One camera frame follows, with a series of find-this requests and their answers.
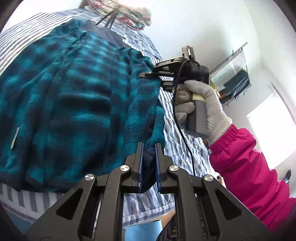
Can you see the person's right hand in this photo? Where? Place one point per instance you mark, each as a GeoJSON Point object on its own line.
{"type": "Point", "coordinates": [215, 111]}

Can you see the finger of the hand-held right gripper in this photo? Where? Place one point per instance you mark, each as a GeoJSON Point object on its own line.
{"type": "Point", "coordinates": [167, 85]}
{"type": "Point", "coordinates": [150, 74]}

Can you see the teal plaid fleece shirt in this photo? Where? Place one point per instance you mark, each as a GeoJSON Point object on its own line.
{"type": "Point", "coordinates": [69, 104]}

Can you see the folded floral quilt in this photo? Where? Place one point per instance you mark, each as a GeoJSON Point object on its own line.
{"type": "Point", "coordinates": [136, 16]}

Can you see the striped fringed towel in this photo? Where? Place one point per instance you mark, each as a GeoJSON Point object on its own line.
{"type": "Point", "coordinates": [229, 67]}

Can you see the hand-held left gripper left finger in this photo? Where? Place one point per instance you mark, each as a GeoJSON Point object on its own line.
{"type": "Point", "coordinates": [140, 162]}

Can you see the blue checked bed sheet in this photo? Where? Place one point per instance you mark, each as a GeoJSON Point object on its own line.
{"type": "Point", "coordinates": [138, 39]}

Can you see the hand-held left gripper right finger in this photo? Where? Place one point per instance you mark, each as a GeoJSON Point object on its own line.
{"type": "Point", "coordinates": [158, 162]}

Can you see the black metal clothes rack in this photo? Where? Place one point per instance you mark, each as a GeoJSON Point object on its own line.
{"type": "Point", "coordinates": [245, 67]}

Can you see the bright window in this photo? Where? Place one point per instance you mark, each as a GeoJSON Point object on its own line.
{"type": "Point", "coordinates": [266, 122]}

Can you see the person's right forearm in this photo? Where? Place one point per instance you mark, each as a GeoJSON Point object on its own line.
{"type": "Point", "coordinates": [249, 173]}

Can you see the light blue mattress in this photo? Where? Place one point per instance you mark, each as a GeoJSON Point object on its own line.
{"type": "Point", "coordinates": [20, 217]}

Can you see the dark hanging jacket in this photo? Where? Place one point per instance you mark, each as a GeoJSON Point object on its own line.
{"type": "Point", "coordinates": [238, 81]}

